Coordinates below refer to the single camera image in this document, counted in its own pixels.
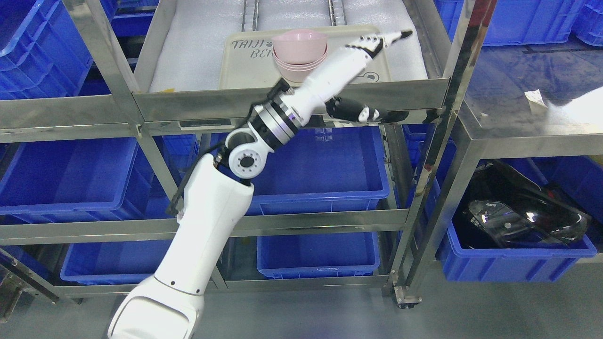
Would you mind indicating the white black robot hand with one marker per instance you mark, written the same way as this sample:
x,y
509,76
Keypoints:
x,y
325,83

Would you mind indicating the pink bowl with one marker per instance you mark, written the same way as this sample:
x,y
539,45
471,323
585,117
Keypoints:
x,y
300,47

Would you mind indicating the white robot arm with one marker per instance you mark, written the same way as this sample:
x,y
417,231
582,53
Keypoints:
x,y
217,192

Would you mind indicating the steel shelf rack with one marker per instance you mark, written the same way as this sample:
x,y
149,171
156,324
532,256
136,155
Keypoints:
x,y
56,261

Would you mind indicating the stacked pink bowls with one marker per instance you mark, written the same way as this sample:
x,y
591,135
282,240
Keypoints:
x,y
297,73

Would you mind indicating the blue bin middle rack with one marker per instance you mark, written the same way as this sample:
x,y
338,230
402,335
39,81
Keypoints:
x,y
323,170

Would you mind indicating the blue bin rack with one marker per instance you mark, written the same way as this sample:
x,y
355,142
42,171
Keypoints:
x,y
299,256
323,170

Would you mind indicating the beige tray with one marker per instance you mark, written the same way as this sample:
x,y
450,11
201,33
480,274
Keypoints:
x,y
248,56

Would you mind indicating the blue bin lower rack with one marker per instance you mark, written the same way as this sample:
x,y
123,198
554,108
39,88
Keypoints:
x,y
299,256

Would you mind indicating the steel table cart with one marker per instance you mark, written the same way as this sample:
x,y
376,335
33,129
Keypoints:
x,y
496,123

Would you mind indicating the white paper scrap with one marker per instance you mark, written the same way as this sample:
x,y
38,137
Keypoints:
x,y
536,102

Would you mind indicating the blue bin on rack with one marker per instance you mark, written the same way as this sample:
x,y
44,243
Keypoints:
x,y
105,179

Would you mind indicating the blue bin with helmet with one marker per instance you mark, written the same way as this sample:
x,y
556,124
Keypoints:
x,y
526,265

